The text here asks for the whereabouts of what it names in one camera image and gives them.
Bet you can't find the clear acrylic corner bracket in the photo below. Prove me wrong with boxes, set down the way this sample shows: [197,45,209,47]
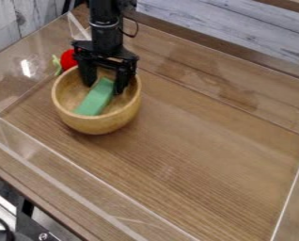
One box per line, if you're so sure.
[67,12,92,40]

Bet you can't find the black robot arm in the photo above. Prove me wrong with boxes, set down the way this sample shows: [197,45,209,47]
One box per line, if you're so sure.
[72,0,139,95]

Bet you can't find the black cable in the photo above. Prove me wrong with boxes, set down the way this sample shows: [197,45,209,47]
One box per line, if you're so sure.
[0,216,16,241]

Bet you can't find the black table leg bracket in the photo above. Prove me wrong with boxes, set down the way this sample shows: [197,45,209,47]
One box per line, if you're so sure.
[15,198,60,241]

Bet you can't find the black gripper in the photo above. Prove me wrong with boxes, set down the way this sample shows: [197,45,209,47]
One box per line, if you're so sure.
[72,40,139,95]

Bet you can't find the brown wooden bowl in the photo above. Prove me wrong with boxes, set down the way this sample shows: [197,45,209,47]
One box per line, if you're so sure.
[51,67,141,135]

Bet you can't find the red plush tomato toy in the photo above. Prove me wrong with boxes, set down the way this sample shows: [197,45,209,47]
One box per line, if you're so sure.
[52,49,77,76]

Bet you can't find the green rectangular block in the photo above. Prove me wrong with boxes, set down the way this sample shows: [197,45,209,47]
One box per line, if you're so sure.
[75,77,115,116]

